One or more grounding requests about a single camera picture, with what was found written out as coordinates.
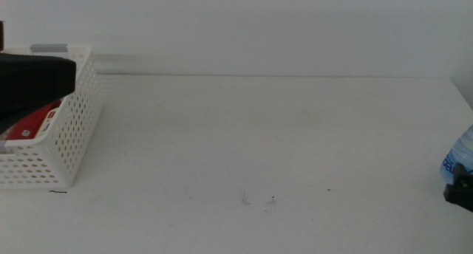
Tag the white perforated plastic basket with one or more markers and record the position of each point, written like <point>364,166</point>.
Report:
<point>74,136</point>

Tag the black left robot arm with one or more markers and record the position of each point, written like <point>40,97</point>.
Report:
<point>33,84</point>

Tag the red cola can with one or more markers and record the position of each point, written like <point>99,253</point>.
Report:
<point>29,126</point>

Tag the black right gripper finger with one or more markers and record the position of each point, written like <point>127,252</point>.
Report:
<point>462,193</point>

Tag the clear water bottle blue label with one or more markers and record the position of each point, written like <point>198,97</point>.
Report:
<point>462,154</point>

